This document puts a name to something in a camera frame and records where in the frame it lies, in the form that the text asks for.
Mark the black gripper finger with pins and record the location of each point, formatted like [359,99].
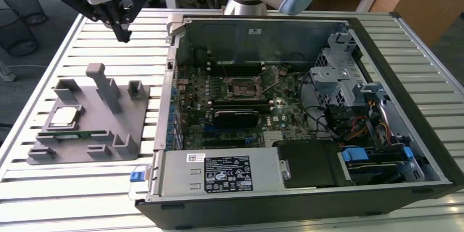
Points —
[83,7]
[139,1]

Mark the silver CPU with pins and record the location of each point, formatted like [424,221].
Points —
[64,118]

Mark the CPU socket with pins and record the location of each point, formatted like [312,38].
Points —
[241,88]

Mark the grey metal stand foot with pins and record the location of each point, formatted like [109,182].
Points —
[7,75]

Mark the black RAM slot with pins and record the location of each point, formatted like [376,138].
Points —
[235,69]
[235,63]
[235,72]
[235,66]
[264,111]
[239,105]
[239,101]

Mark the grey parts rack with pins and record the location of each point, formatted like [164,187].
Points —
[132,119]

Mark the green RAM stick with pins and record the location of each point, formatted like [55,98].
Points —
[91,133]

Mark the metal locking lever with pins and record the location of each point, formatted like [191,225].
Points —
[271,86]

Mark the black graphics card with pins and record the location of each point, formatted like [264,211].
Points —
[235,120]

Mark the black expansion slot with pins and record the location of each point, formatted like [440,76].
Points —
[223,142]

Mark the green motherboard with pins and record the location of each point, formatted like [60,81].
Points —
[289,112]

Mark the metal disk bay cage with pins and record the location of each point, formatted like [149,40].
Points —
[325,77]

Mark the silver chipset heatsink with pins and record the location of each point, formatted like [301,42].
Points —
[272,137]

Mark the silver power supply unit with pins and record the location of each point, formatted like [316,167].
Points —
[173,172]

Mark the blue case latch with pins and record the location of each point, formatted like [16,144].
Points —
[136,176]

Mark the wooden cabinet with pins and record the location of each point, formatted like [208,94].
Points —
[427,3]

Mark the blue disk carrier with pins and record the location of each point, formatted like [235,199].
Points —
[355,156]

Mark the black PC tower case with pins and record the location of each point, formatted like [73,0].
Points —
[253,213]

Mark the blue plastic latch tab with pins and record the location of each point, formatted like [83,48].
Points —
[407,153]

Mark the grey case latch bracket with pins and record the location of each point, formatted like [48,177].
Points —
[173,25]

